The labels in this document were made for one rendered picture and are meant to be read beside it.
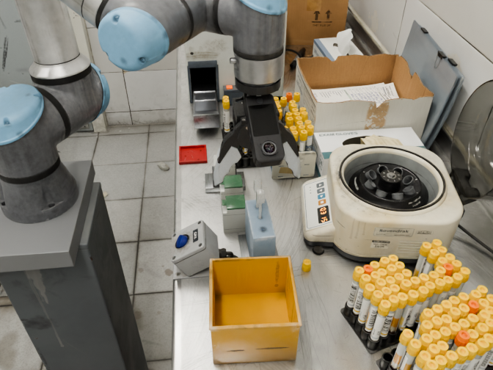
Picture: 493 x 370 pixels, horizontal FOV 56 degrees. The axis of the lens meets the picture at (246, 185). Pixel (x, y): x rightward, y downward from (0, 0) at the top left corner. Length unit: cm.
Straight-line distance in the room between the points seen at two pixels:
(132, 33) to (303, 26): 119
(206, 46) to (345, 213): 66
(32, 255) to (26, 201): 11
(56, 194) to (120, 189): 153
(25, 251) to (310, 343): 54
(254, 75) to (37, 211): 51
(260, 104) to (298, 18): 101
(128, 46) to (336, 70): 83
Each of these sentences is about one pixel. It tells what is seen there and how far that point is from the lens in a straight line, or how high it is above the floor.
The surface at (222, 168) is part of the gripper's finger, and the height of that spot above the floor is 107.
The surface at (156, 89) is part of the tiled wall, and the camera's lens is 286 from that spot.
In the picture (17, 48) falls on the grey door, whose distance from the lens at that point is 282.
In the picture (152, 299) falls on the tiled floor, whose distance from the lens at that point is 198.
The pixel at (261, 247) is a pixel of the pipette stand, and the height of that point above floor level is 95.
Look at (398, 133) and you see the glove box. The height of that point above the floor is 94.
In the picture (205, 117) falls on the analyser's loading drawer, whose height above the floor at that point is 93.
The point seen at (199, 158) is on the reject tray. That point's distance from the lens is 115.
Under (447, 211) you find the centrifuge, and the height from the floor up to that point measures 99.
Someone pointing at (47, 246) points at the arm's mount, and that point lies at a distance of 95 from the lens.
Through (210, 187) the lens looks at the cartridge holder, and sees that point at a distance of 104.
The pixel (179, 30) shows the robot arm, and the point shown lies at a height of 133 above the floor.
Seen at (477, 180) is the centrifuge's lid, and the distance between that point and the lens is 101.
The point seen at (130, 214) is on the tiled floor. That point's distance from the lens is 234.
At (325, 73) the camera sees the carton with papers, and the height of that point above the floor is 98.
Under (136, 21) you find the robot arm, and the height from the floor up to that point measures 136.
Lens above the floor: 156
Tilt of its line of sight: 40 degrees down
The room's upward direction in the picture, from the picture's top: straight up
